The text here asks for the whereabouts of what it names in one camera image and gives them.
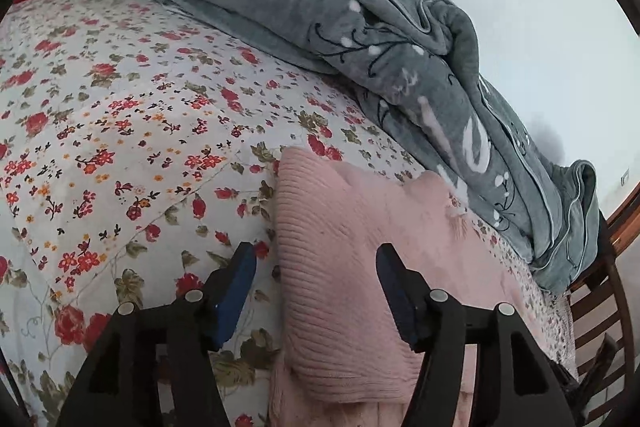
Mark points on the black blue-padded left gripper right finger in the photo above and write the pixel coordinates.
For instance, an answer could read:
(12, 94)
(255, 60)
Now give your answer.
(514, 383)

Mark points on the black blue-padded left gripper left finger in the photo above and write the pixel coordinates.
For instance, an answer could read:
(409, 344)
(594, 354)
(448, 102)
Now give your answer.
(117, 384)

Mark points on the pink knitted sweater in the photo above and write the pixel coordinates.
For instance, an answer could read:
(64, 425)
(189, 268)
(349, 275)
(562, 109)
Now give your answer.
(342, 361)

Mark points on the brown wooden chair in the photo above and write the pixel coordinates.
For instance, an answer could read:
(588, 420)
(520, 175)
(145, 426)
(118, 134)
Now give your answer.
(603, 335)

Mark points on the floral bed sheet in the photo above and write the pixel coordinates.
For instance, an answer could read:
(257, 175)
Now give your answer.
(138, 148)

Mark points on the grey patterned quilt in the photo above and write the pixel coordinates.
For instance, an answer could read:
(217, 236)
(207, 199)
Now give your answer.
(414, 68)

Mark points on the brown wooden door frame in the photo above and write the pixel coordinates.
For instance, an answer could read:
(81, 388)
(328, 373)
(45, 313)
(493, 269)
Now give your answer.
(622, 228)

